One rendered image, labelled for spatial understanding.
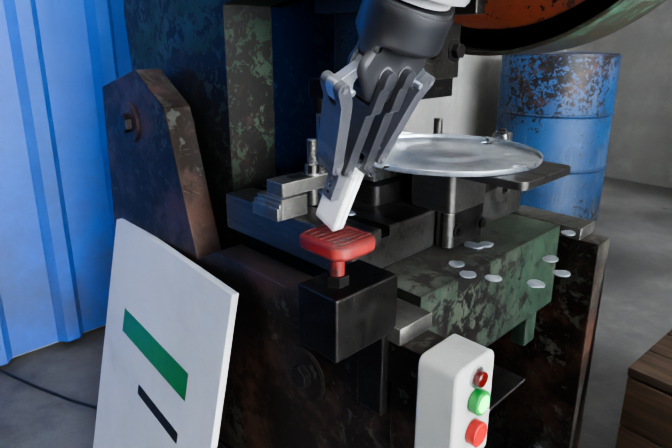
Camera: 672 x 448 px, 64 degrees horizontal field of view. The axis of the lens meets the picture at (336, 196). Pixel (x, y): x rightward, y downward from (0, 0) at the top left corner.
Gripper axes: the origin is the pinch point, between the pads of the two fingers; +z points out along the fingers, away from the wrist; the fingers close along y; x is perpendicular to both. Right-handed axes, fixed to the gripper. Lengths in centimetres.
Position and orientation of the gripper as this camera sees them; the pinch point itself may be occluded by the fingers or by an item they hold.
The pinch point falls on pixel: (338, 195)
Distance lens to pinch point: 54.4
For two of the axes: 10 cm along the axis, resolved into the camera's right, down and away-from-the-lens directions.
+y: 7.2, -2.0, 6.7
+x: -6.3, -5.8, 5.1
